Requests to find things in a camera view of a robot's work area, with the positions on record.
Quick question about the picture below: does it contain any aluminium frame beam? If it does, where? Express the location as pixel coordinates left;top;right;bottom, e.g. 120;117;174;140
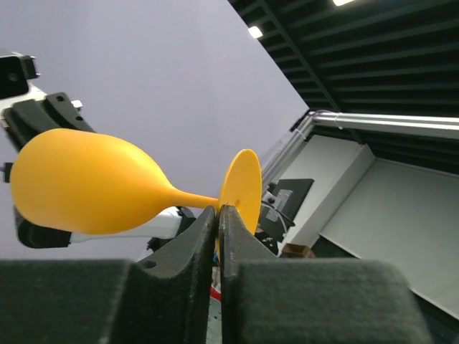
262;110;458;185

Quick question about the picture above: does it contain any monitor on desk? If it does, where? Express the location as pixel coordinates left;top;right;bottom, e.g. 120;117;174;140
258;178;314;242

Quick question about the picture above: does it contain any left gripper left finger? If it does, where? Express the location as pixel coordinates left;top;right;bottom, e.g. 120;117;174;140
1;207;216;343

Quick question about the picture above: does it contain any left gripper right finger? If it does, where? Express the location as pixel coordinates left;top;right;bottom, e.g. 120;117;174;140
219;206;432;343

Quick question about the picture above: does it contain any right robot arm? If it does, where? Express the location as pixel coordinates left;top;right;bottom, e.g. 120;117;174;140
1;48;195;251

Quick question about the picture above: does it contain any yellow wine glass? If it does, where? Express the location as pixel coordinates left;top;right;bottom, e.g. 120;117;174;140
9;128;262;235

